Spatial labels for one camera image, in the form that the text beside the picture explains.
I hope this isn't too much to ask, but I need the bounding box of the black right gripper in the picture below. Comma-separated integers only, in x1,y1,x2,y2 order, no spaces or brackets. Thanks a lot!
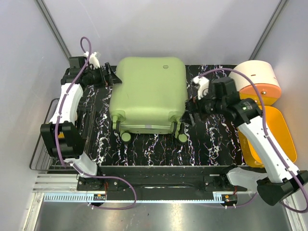
180,88,226,126

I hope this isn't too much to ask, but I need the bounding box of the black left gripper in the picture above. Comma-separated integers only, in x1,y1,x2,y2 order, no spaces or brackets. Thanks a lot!
84,63,122,90

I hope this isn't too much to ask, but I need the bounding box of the green hard-shell suitcase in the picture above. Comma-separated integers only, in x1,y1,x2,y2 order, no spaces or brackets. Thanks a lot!
109,57,188,143

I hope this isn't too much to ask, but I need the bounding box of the orange plastic basket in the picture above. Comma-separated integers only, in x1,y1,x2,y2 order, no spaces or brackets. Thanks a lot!
238,106,297,168

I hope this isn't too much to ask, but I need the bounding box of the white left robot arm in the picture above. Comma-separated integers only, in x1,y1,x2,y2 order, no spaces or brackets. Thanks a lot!
40,52,122,191

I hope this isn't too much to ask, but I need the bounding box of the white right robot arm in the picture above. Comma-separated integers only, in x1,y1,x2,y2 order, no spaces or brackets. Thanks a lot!
182,77,308,206

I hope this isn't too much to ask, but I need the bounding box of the black marble pattern mat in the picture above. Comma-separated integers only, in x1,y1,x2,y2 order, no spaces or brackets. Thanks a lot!
64,64,244,167

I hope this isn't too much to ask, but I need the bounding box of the white orange drawer cabinet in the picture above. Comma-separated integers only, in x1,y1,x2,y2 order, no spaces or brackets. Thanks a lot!
229,60,282,106

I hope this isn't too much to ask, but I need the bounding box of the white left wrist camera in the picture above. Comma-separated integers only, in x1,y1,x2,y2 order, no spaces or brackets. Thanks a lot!
84,51,101,68

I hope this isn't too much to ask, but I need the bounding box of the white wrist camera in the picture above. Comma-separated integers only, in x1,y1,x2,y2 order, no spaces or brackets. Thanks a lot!
192,76,210,100
84,51,101,68

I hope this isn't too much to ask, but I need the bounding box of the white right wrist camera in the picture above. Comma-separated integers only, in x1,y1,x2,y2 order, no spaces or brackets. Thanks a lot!
192,76,210,100

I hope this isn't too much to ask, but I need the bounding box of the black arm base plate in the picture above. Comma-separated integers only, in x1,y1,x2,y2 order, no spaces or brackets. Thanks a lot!
77,166,246,192

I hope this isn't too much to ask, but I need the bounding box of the aluminium rail frame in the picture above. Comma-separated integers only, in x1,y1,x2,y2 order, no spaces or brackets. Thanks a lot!
23,174,308,231

